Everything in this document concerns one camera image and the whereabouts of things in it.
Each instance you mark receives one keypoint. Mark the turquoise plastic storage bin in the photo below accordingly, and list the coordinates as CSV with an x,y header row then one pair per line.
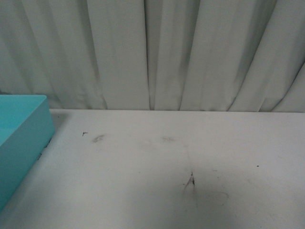
x,y
26,128

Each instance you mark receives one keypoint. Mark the white pleated curtain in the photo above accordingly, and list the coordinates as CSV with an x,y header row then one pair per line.
x,y
181,55

